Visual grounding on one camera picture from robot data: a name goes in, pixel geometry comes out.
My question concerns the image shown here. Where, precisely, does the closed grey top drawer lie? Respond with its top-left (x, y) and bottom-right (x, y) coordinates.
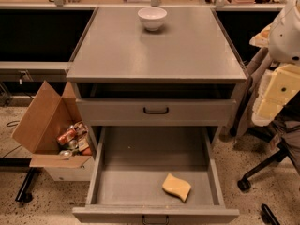
top-left (76, 98), bottom-right (235, 126)

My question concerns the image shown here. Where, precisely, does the silver can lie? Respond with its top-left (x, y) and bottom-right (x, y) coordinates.
top-left (59, 150), bottom-right (72, 158)

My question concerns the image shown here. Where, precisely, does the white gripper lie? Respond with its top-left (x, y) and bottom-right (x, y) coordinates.
top-left (256, 64), bottom-right (300, 120)

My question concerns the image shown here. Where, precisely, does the black middle drawer handle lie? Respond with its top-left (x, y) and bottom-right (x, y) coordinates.
top-left (142, 215), bottom-right (169, 225)

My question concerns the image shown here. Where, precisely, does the open grey middle drawer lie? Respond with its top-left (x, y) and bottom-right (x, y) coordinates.
top-left (73, 127), bottom-right (239, 225)

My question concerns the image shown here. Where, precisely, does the black drawer handle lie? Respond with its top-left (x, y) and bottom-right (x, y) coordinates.
top-left (142, 215), bottom-right (169, 225)
top-left (142, 107), bottom-right (169, 115)

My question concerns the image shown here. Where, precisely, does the beige jacket on chair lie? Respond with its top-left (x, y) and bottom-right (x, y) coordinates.
top-left (228, 48), bottom-right (273, 137)

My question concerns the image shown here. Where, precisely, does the brown cardboard box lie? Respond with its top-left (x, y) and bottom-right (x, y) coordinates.
top-left (12, 81), bottom-right (91, 168)

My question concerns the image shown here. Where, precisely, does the black office chair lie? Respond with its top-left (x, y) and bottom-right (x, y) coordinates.
top-left (229, 122), bottom-right (290, 192)

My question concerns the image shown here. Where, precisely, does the black top drawer handle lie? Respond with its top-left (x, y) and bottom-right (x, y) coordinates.
top-left (142, 107), bottom-right (169, 115)

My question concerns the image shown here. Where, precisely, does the black table leg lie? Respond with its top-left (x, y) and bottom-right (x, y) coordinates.
top-left (15, 168), bottom-right (38, 203)

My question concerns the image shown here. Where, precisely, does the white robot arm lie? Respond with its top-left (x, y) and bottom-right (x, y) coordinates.
top-left (252, 0), bottom-right (300, 126)

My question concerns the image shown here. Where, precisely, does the white ceramic bowl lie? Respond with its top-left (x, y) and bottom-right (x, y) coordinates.
top-left (138, 7), bottom-right (167, 31)

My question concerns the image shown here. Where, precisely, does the yellow sponge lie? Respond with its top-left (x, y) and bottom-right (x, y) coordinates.
top-left (162, 173), bottom-right (191, 203)

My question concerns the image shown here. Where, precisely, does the red snack packet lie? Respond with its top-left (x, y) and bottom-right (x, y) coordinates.
top-left (56, 128), bottom-right (77, 145)

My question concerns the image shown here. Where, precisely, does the grey drawer cabinet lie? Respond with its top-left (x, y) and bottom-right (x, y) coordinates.
top-left (66, 6), bottom-right (248, 135)

